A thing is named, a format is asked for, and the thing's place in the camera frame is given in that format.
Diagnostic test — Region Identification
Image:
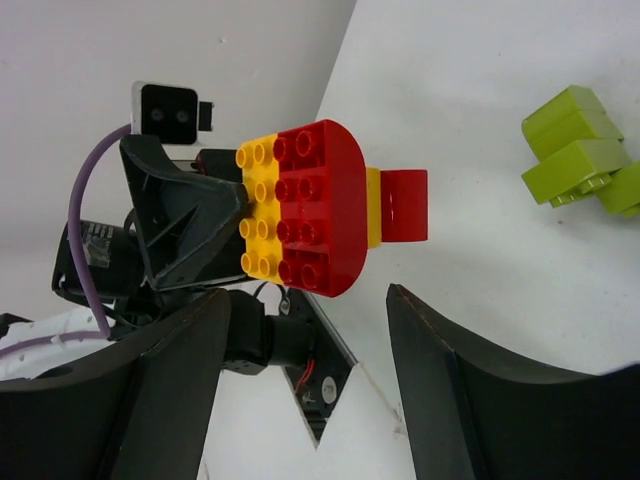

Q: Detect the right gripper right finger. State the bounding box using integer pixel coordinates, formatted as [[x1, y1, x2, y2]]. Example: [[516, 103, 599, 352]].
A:
[[386, 284, 639, 479]]

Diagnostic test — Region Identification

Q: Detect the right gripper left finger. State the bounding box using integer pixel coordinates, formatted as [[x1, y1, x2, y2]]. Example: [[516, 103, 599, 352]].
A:
[[1, 290, 231, 479]]

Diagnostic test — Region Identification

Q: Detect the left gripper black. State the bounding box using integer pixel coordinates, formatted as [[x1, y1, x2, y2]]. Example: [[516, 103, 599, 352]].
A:
[[81, 135, 249, 320]]

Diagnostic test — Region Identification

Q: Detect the yellow and red lego stack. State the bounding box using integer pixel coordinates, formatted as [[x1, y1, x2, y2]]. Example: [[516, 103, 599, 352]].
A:
[[235, 119, 428, 298]]

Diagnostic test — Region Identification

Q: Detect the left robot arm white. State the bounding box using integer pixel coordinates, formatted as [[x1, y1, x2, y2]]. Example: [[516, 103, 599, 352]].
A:
[[1, 131, 249, 366]]

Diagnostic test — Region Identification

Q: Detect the large lime green lego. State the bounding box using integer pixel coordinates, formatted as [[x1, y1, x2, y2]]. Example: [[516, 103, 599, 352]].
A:
[[521, 85, 639, 217]]

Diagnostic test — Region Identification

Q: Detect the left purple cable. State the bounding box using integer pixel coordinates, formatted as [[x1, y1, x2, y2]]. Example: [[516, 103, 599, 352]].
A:
[[0, 123, 134, 359]]

